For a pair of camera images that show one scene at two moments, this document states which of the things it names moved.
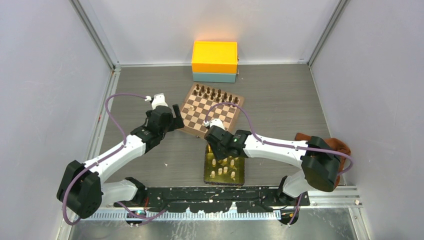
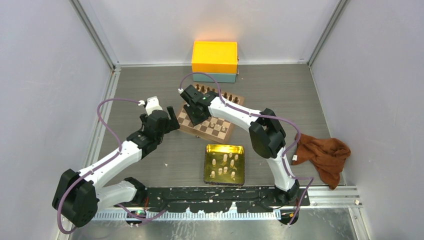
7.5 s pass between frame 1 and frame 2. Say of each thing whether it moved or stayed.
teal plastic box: stayed
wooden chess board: stayed
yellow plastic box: stayed
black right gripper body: moved
